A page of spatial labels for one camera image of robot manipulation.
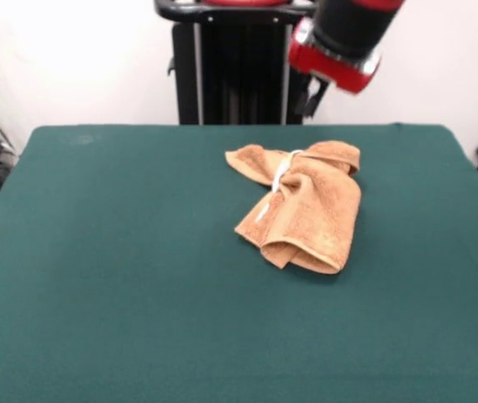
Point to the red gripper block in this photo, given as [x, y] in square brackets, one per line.
[327, 65]

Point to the tan terry towel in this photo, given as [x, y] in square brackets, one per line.
[318, 214]

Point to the dark green table cloth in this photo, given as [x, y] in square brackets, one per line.
[96, 315]

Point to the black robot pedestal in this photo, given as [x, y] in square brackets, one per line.
[230, 63]

